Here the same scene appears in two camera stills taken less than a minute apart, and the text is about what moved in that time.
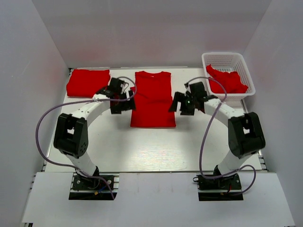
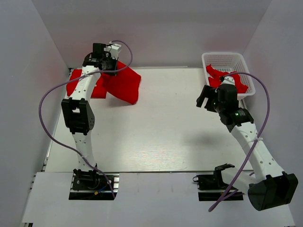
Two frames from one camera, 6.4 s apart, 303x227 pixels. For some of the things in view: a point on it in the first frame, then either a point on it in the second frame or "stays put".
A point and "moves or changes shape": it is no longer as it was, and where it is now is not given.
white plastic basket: x=229 y=62 stays put
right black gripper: x=178 y=97 to x=209 y=92
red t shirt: x=153 y=96 moves or changes shape
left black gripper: x=129 y=105 to x=113 y=72
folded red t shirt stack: x=83 y=83 stays put
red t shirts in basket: x=231 y=80 stays put
